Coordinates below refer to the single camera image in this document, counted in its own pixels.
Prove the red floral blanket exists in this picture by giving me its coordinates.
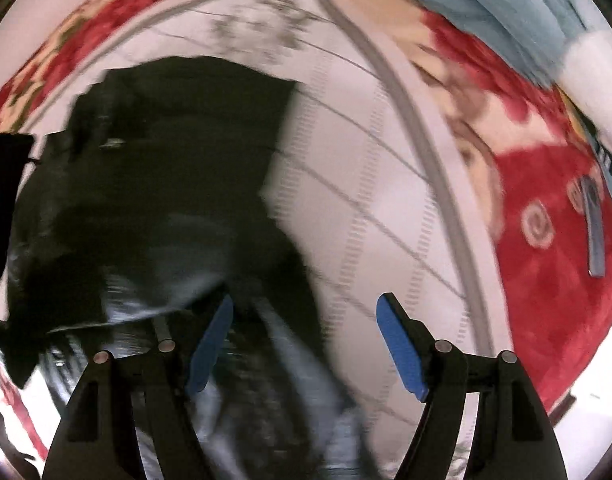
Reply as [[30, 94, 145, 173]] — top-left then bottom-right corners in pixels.
[[0, 0, 612, 461]]

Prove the black garment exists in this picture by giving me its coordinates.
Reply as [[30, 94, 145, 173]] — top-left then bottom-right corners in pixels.
[[0, 55, 337, 391]]

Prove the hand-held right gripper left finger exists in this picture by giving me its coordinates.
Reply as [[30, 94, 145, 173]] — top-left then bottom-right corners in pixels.
[[41, 294, 235, 480]]

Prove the grey blue garment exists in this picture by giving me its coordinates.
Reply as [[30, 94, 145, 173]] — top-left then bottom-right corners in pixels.
[[136, 300, 387, 480]]

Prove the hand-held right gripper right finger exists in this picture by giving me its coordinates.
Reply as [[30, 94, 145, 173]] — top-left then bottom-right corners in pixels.
[[376, 292, 569, 480]]

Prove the white cloth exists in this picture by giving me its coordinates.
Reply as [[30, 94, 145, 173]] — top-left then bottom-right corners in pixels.
[[556, 25, 612, 153]]

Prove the grey flat bar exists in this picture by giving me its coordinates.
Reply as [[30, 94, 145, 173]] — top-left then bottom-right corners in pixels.
[[580, 175, 608, 279]]

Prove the white quilted bed cover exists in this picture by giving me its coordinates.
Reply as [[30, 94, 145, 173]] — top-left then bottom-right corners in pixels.
[[16, 0, 492, 480]]

